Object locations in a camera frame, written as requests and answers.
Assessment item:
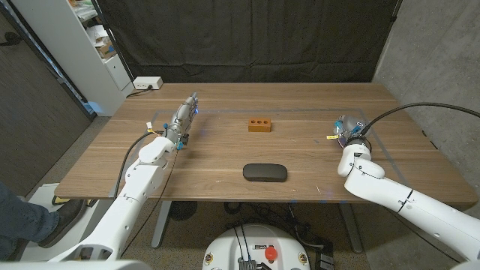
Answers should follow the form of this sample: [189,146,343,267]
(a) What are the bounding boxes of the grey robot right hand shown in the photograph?
[325,115,372,149]

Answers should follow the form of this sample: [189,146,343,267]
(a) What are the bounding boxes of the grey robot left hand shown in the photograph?
[163,91,200,151]

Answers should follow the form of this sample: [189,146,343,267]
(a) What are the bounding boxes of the brown block with three holes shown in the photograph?
[247,117,272,133]

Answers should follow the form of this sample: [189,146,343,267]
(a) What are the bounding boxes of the black glasses case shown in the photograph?
[242,163,289,183]

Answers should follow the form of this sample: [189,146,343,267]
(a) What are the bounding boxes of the white power strip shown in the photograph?
[133,76,164,91]

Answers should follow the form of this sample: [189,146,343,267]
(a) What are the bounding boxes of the round black floor fan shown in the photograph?
[168,201,199,221]

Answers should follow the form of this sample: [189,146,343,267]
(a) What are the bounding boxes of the grey table leg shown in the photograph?
[151,200,173,249]
[337,202,364,254]

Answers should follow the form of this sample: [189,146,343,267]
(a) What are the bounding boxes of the cardboard box with blue tape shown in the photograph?
[95,40,117,59]

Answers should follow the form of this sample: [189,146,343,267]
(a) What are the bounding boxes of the black backdrop curtain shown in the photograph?
[96,0,402,84]

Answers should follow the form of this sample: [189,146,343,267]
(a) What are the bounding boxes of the white shelf cabinet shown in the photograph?
[10,0,135,117]

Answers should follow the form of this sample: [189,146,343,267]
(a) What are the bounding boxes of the white floor platform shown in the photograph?
[20,182,116,263]

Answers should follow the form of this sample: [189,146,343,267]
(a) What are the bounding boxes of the white robot torso base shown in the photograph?
[202,223,311,270]

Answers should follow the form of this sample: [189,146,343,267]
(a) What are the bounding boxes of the dark brown shoe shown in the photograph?
[37,199,88,248]

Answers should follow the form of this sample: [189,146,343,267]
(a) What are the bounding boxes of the person's leg in jeans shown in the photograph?
[0,181,61,260]

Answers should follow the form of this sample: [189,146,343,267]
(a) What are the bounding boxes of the black power strip cord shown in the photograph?
[125,85,154,99]

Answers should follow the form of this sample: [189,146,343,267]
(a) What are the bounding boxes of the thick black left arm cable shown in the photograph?
[114,130,166,198]

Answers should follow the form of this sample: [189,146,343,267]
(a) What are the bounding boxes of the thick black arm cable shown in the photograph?
[114,130,166,198]
[361,101,480,136]

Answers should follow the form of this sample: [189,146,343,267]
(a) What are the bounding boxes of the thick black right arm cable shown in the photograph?
[361,101,480,136]

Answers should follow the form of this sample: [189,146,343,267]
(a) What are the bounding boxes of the black door handle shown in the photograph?
[0,31,23,47]

